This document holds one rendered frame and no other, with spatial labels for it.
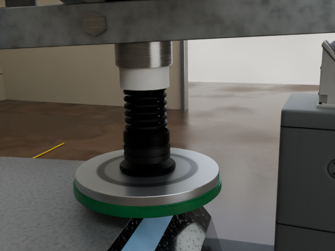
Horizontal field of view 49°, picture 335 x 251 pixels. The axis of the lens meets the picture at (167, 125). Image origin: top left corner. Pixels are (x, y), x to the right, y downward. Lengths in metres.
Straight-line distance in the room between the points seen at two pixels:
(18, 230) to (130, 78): 0.25
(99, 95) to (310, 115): 5.33
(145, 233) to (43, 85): 6.63
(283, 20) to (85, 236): 0.36
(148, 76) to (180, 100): 5.24
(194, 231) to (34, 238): 0.26
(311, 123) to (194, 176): 0.84
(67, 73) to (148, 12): 6.28
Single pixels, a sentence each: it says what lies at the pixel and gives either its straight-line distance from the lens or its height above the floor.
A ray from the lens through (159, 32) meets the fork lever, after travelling 0.46.
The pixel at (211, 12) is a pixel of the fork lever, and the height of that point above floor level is 1.12.
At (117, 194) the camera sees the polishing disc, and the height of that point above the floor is 0.91.
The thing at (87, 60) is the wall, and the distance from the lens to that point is 6.44.
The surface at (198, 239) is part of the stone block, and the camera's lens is 0.63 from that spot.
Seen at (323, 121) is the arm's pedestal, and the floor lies 0.82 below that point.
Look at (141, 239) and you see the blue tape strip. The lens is 0.52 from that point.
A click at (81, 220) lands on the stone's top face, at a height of 0.85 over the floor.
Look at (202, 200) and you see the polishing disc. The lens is 0.49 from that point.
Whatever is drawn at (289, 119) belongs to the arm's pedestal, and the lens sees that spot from 1.31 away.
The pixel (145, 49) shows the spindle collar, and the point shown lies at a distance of 0.48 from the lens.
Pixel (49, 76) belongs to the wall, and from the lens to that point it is 6.98.
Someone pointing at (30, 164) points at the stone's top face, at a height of 0.85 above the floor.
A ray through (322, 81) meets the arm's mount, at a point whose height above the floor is 0.94.
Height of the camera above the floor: 1.09
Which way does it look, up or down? 13 degrees down
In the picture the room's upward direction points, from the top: 1 degrees counter-clockwise
